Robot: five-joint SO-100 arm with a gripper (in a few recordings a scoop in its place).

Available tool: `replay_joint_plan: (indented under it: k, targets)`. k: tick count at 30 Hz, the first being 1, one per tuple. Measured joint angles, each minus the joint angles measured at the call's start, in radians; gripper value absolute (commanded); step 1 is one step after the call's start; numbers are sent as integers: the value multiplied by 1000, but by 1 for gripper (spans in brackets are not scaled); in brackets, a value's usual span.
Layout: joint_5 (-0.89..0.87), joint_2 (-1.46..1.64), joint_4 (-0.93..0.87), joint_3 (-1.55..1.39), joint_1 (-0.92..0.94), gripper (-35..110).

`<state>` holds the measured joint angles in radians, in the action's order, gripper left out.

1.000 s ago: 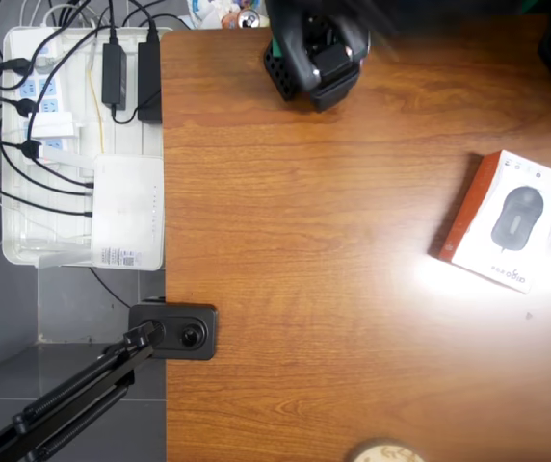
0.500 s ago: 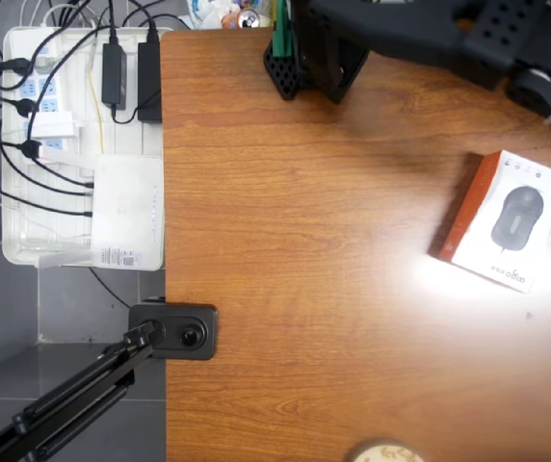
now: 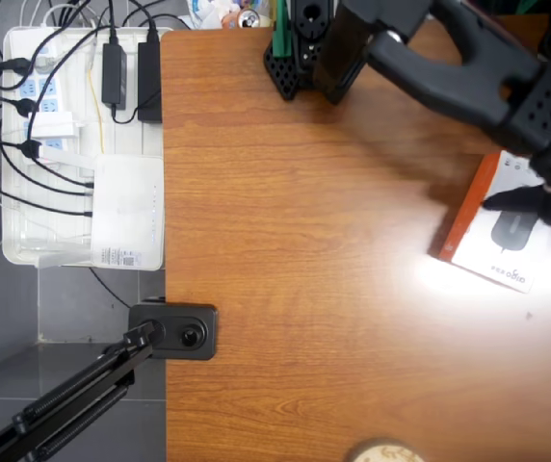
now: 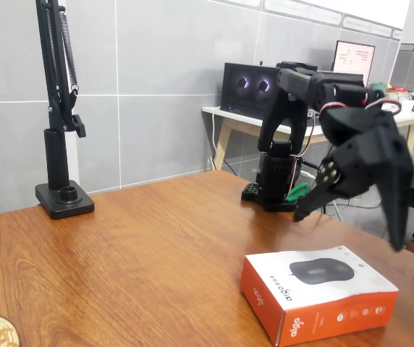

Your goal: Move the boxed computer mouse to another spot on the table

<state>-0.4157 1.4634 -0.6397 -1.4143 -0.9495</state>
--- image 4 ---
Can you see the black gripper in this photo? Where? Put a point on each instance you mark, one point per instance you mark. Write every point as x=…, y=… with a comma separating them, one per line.
x=370, y=163

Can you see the orange white mouse box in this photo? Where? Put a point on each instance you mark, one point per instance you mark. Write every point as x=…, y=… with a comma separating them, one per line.
x=301, y=296

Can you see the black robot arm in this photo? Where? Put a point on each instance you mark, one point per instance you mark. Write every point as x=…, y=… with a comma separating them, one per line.
x=283, y=119

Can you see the small white box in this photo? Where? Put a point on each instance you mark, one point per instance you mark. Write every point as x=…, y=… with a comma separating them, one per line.
x=406, y=105

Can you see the green table clamp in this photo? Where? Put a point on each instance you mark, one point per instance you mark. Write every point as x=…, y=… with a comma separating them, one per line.
x=297, y=191

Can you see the green bag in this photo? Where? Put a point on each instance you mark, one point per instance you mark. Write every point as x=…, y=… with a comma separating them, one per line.
x=378, y=86

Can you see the computer monitor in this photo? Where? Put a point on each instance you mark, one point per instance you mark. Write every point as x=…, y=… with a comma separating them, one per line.
x=355, y=58

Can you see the white table wooden legs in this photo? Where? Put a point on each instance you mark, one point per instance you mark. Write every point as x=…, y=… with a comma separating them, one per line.
x=228, y=117

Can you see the black computer case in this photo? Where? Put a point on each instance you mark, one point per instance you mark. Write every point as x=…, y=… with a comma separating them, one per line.
x=243, y=86

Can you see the black stand clamp base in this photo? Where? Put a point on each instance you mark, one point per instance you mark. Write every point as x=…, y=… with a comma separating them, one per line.
x=60, y=202

